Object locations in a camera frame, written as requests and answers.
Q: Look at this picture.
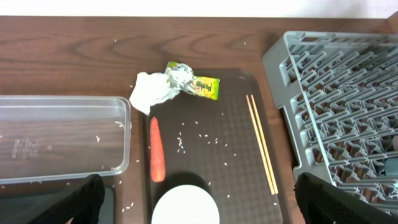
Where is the right wooden chopstick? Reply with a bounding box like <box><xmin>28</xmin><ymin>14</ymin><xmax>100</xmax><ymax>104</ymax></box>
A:
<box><xmin>251</xmin><ymin>95</ymin><xmax>279</xmax><ymax>194</ymax></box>

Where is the brown serving tray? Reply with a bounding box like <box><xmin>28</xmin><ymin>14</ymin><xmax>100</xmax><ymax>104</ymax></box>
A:
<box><xmin>139</xmin><ymin>69</ymin><xmax>291</xmax><ymax>223</ymax></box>

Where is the orange carrot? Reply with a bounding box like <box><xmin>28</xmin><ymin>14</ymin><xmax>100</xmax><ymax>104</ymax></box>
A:
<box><xmin>150</xmin><ymin>116</ymin><xmax>165</xmax><ymax>182</ymax></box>

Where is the light blue rice bowl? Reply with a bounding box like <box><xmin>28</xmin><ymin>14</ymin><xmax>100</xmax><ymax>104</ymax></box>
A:
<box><xmin>151</xmin><ymin>185</ymin><xmax>220</xmax><ymax>224</ymax></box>

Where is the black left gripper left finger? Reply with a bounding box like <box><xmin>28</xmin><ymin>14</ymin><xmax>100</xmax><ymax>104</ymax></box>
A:
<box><xmin>27</xmin><ymin>174</ymin><xmax>105</xmax><ymax>224</ymax></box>

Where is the clear plastic bin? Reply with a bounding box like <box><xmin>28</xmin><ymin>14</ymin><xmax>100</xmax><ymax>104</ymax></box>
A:
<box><xmin>1</xmin><ymin>95</ymin><xmax>132</xmax><ymax>186</ymax></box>

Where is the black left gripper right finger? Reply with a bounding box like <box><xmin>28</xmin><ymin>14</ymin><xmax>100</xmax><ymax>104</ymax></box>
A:
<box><xmin>295</xmin><ymin>172</ymin><xmax>397</xmax><ymax>224</ymax></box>

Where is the foil yellow snack wrapper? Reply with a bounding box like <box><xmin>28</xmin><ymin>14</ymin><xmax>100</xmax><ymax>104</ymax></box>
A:
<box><xmin>165</xmin><ymin>61</ymin><xmax>220</xmax><ymax>100</ymax></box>

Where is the grey dishwasher rack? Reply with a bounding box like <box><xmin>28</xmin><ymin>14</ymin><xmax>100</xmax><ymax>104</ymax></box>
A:
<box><xmin>262</xmin><ymin>31</ymin><xmax>397</xmax><ymax>216</ymax></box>

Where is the white napkin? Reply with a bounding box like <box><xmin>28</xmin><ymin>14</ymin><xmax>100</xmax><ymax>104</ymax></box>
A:
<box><xmin>129</xmin><ymin>72</ymin><xmax>180</xmax><ymax>116</ymax></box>

